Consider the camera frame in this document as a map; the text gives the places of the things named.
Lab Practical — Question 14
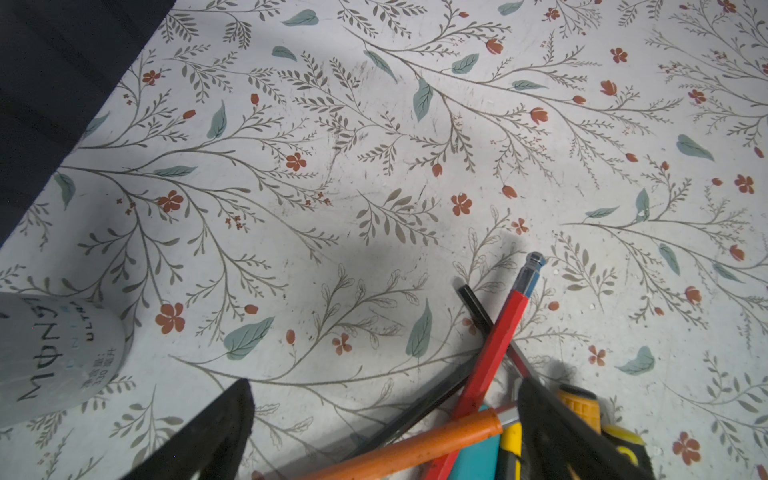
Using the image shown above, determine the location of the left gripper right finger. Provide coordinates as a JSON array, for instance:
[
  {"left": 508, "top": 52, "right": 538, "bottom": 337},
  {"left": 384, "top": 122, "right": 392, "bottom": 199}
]
[{"left": 518, "top": 378, "right": 654, "bottom": 479}]

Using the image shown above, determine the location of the yellow black utility knife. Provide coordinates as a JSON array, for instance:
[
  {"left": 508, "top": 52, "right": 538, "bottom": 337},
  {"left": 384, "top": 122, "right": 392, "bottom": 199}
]
[{"left": 494, "top": 422, "right": 523, "bottom": 480}]

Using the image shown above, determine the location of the orange pen tool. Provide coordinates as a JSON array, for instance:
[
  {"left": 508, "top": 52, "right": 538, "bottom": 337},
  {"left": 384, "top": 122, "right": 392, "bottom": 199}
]
[{"left": 302, "top": 403, "right": 520, "bottom": 480}]

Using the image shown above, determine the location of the teal utility knife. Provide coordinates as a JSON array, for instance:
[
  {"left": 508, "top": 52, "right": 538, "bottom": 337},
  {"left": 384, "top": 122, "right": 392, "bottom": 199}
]
[{"left": 448, "top": 435, "right": 501, "bottom": 480}]

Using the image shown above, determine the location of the black thin rod tool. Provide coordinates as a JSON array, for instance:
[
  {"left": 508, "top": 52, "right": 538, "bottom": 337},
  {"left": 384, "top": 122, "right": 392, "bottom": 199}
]
[{"left": 344, "top": 356, "right": 477, "bottom": 460}]

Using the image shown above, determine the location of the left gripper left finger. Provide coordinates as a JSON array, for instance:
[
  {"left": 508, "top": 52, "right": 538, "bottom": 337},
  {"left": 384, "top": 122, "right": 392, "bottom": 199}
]
[{"left": 125, "top": 379, "right": 255, "bottom": 479}]

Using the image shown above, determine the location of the red pencil tool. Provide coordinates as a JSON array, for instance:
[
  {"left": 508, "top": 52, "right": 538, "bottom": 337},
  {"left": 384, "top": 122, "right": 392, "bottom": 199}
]
[{"left": 422, "top": 251, "right": 548, "bottom": 480}]

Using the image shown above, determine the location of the orange handle screwdriver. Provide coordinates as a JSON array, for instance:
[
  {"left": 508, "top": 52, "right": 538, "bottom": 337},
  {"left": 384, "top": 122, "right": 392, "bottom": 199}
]
[{"left": 557, "top": 384, "right": 601, "bottom": 434}]

